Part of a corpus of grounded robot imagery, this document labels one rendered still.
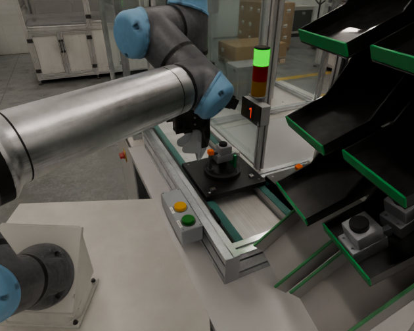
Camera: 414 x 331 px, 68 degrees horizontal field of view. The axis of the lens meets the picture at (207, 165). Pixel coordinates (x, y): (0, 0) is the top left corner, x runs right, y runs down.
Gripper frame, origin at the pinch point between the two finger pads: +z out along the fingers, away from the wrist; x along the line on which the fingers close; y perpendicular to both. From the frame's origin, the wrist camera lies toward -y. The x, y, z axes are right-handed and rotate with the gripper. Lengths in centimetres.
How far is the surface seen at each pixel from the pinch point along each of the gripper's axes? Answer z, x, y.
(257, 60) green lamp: -14.9, -22.8, -29.4
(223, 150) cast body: 15.5, -23.5, -18.7
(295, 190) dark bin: 2.9, 18.9, -14.7
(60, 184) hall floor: 123, -196, 55
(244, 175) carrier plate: 26.1, -20.2, -26.1
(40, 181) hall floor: 123, -209, 72
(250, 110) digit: 1.9, -23.7, -28.8
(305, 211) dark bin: 3.4, 25.0, -12.6
